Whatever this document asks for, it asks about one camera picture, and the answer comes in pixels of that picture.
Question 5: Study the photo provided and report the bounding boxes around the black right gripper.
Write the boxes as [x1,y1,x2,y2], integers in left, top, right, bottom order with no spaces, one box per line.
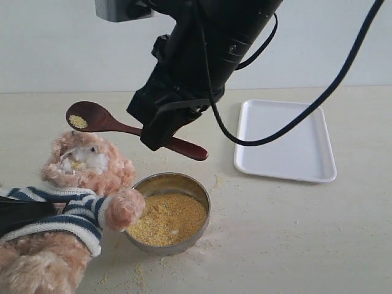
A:
[127,1,281,151]

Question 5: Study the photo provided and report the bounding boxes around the dark red wooden spoon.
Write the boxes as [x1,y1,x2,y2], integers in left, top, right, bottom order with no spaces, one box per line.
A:
[66,101,208,161]

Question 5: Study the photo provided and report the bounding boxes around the teddy bear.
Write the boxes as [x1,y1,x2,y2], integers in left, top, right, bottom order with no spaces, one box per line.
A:
[1,130,145,293]

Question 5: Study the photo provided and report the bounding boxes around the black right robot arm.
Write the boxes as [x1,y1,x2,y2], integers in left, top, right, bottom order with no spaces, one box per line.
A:
[127,0,280,150]

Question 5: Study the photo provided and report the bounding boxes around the steel bowl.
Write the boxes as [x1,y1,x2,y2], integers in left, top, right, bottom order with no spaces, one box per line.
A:
[125,172,211,257]

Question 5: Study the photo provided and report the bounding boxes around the yellow millet grains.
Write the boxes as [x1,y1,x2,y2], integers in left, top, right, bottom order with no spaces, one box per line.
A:
[127,193,207,247]

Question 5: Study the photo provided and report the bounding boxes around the white plastic tray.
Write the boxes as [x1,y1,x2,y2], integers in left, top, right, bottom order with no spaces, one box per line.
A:
[234,99,337,183]

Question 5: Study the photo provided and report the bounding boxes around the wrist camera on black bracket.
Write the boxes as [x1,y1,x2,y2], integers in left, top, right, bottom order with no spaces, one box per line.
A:
[95,0,154,23]

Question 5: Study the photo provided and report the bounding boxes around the black cable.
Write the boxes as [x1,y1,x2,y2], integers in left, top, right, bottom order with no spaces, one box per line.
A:
[195,0,385,146]

